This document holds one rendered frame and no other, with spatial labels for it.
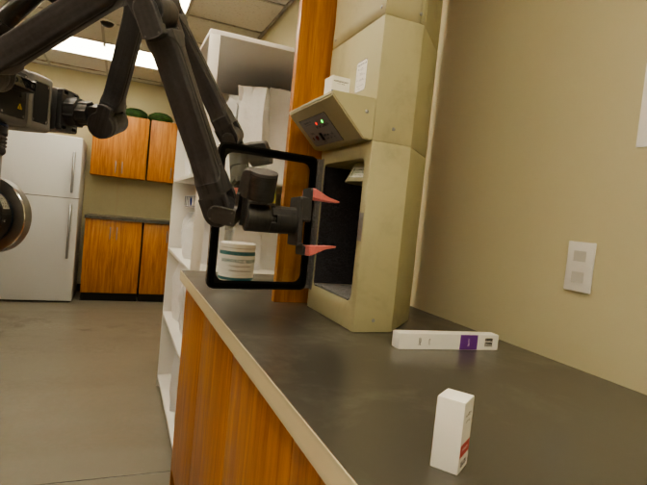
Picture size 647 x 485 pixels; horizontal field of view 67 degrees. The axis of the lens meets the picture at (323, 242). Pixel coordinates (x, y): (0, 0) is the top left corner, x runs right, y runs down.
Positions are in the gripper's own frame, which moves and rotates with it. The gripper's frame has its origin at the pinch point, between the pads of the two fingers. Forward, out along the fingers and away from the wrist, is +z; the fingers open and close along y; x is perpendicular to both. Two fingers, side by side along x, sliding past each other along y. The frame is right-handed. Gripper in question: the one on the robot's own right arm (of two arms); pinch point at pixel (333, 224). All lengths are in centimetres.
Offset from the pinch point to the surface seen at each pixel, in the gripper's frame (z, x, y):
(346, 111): 4.2, 7.0, 26.9
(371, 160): 12.0, 7.5, 16.4
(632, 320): 55, -30, -15
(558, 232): 55, -11, 2
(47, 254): -111, 499, -44
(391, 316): 22.0, 9.3, -21.6
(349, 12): 12, 27, 60
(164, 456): -16, 144, -113
